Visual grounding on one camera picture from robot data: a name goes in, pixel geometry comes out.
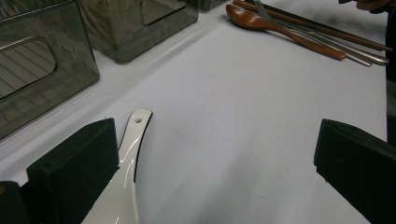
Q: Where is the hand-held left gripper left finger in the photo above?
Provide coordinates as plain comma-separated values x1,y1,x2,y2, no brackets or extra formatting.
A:
26,118,120,224

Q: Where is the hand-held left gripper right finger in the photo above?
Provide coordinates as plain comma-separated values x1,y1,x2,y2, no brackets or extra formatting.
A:
313,119,396,224

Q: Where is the white ceramic spoon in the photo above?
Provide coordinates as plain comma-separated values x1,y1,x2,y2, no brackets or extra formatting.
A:
81,108,153,224

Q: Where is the clear grey plastic bin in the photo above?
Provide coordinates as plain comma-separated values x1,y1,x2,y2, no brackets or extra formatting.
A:
78,0,200,64
0,0,101,141

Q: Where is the silver metal fork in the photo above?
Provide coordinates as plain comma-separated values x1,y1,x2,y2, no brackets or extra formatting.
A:
253,0,373,67

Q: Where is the brown wooden chopstick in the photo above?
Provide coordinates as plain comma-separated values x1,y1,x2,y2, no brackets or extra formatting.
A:
233,0,393,52

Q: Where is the black chopstick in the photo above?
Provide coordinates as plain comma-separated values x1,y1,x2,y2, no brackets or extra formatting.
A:
246,0,347,33

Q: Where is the brown wooden spoon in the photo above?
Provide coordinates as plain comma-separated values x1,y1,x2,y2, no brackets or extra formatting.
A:
225,3,347,61

